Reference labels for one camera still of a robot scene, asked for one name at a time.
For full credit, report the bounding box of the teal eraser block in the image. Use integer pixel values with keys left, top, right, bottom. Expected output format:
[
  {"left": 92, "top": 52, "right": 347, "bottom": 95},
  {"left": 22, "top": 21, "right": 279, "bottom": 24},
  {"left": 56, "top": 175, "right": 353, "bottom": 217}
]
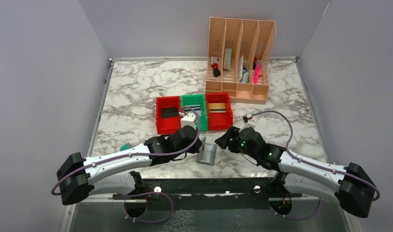
[{"left": 119, "top": 143, "right": 131, "bottom": 151}]

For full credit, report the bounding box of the red plastic bin right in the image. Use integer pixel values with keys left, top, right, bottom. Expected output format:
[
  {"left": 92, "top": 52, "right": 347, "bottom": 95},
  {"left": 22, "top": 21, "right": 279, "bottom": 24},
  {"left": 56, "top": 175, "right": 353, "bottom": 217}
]
[{"left": 205, "top": 93, "right": 233, "bottom": 131}]

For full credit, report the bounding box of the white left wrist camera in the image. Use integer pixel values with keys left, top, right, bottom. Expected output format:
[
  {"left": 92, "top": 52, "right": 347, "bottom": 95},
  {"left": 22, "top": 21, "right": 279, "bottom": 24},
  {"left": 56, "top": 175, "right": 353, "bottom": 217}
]
[{"left": 179, "top": 112, "right": 197, "bottom": 129}]

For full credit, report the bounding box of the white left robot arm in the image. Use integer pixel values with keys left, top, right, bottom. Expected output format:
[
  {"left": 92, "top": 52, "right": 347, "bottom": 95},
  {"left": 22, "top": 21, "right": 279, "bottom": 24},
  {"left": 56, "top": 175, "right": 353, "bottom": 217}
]
[{"left": 51, "top": 126, "right": 205, "bottom": 205}]

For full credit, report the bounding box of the gold striped card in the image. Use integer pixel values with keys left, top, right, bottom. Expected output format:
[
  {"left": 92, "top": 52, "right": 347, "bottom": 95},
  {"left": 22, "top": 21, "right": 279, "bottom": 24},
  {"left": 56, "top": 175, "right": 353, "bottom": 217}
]
[{"left": 208, "top": 103, "right": 226, "bottom": 114}]

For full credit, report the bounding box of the white red box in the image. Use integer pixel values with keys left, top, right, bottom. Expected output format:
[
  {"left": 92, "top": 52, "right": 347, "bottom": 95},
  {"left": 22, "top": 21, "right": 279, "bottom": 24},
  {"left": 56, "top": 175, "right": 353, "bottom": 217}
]
[{"left": 223, "top": 48, "right": 232, "bottom": 70}]

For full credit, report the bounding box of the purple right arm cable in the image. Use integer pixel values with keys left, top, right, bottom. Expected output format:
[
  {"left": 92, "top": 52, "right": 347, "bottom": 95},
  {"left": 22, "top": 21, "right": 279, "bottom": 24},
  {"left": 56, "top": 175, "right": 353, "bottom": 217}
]
[{"left": 242, "top": 110, "right": 381, "bottom": 221}]

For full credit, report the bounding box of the green plastic bin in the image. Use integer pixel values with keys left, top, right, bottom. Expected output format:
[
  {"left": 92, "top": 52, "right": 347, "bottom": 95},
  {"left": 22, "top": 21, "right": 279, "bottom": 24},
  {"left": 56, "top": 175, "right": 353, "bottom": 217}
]
[{"left": 181, "top": 94, "right": 208, "bottom": 131}]

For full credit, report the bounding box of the grey card holder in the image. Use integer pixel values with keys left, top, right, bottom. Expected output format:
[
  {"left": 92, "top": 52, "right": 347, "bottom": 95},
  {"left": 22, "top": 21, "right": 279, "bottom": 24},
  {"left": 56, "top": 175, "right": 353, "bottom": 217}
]
[{"left": 196, "top": 143, "right": 217, "bottom": 166}]

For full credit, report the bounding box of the black card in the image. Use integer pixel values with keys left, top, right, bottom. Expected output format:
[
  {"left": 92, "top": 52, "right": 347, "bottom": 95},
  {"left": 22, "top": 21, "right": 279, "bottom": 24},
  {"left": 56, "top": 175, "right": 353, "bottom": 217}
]
[{"left": 161, "top": 107, "right": 179, "bottom": 118}]

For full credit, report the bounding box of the red plastic bin left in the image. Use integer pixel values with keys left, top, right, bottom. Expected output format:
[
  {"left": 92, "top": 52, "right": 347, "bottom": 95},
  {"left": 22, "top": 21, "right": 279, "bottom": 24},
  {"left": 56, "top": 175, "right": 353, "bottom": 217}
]
[{"left": 155, "top": 96, "right": 181, "bottom": 135}]

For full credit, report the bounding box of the pink highlighter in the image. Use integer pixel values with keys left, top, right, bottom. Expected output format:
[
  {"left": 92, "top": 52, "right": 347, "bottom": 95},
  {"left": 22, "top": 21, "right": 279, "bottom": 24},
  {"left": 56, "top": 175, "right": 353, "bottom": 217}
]
[{"left": 253, "top": 63, "right": 261, "bottom": 84}]

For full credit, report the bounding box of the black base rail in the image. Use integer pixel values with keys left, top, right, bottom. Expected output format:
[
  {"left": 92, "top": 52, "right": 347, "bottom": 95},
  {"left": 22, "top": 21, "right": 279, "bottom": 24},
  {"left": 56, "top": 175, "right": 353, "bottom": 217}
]
[{"left": 112, "top": 177, "right": 302, "bottom": 211}]

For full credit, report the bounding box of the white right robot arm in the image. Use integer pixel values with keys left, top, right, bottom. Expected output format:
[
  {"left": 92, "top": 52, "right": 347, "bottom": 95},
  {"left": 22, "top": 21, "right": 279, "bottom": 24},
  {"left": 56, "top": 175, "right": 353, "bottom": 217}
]
[{"left": 215, "top": 126, "right": 377, "bottom": 218}]

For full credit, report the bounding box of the peach desk organizer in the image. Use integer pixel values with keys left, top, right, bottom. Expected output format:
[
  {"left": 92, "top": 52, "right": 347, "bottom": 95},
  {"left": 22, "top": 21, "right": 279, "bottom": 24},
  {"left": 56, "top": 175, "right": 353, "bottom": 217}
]
[{"left": 205, "top": 17, "right": 276, "bottom": 104}]

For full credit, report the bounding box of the silver striped card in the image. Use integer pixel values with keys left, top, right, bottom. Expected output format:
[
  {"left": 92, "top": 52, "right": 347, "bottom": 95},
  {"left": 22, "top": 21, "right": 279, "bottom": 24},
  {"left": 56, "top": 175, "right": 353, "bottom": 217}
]
[{"left": 183, "top": 104, "right": 203, "bottom": 116}]

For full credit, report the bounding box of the red black marker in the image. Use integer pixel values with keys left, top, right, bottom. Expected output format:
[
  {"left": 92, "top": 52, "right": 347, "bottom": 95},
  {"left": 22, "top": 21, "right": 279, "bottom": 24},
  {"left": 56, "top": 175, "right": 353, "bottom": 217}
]
[{"left": 211, "top": 63, "right": 221, "bottom": 77}]

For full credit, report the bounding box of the red plastic bin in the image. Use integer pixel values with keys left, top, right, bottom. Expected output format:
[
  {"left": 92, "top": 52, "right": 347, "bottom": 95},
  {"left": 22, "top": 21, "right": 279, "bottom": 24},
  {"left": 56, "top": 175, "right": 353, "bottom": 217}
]
[
  {"left": 205, "top": 93, "right": 233, "bottom": 131},
  {"left": 155, "top": 96, "right": 181, "bottom": 135}
]

